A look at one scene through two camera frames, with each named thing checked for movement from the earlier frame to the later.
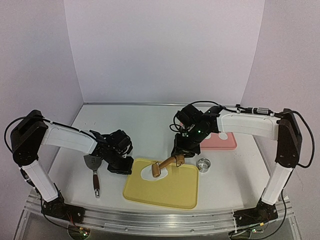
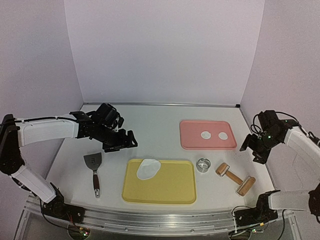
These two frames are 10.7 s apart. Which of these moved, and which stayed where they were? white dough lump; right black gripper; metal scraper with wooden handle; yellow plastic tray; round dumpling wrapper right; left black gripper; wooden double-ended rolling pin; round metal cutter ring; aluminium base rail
Moved: wooden double-ended rolling pin; right black gripper; left black gripper; white dough lump
Stayed: metal scraper with wooden handle; round dumpling wrapper right; aluminium base rail; round metal cutter ring; yellow plastic tray
